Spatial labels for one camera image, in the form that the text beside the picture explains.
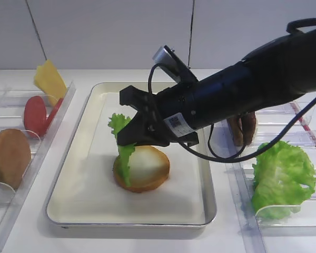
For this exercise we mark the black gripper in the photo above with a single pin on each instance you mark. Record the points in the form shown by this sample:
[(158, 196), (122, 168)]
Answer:
[(147, 127)]

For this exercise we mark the green lettuce in rack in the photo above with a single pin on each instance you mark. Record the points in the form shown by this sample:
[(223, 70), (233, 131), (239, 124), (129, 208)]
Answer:
[(284, 177)]

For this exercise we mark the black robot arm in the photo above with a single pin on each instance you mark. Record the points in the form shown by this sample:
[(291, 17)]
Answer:
[(276, 73)]

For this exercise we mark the brown meat patty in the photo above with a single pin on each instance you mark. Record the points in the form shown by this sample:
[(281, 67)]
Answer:
[(248, 127)]

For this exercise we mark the clear acrylic food rack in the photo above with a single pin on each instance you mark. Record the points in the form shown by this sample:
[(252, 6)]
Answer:
[(295, 233), (12, 105)]

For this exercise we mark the round red tomato slice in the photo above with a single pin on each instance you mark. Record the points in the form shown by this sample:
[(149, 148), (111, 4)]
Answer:
[(35, 116)]

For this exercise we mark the clear acrylic left food rack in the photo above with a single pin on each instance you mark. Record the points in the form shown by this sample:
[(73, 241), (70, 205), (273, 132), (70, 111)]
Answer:
[(12, 105)]

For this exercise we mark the bread slice on tray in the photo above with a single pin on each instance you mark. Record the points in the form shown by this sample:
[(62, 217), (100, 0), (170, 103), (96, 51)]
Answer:
[(149, 168)]

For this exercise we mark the clear acrylic right food rack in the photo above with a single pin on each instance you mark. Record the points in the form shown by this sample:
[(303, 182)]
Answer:
[(295, 233)]

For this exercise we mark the upright bread slice in rack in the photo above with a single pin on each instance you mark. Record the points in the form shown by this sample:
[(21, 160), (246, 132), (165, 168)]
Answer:
[(15, 155)]

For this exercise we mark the yellow cheese slice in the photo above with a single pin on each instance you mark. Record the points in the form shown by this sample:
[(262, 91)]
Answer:
[(48, 79)]

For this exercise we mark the green lettuce leaf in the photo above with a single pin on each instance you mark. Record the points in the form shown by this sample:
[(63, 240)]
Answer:
[(117, 122)]

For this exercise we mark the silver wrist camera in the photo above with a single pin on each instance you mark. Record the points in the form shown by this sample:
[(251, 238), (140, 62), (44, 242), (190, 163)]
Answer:
[(171, 64)]

